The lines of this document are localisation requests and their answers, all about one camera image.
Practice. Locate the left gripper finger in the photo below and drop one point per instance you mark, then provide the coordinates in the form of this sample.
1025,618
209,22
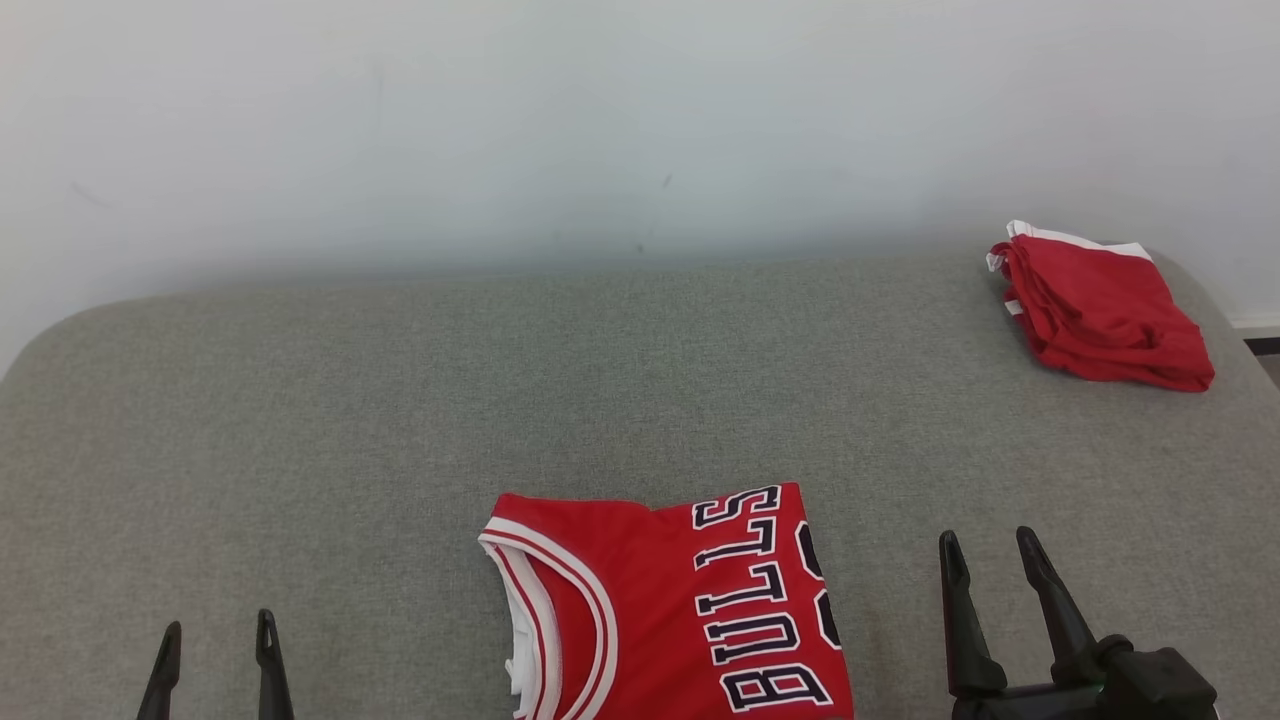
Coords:
272,670
162,675

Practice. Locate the white wall baseboard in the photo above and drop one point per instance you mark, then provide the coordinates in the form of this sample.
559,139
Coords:
1258,335

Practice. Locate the red Bulls 23 shorts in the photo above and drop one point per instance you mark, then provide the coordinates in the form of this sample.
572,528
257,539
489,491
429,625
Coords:
1110,320

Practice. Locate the red white Bulls jersey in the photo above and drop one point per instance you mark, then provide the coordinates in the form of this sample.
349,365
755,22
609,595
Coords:
660,620

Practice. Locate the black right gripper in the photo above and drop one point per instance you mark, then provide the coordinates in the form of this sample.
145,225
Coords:
1130,695

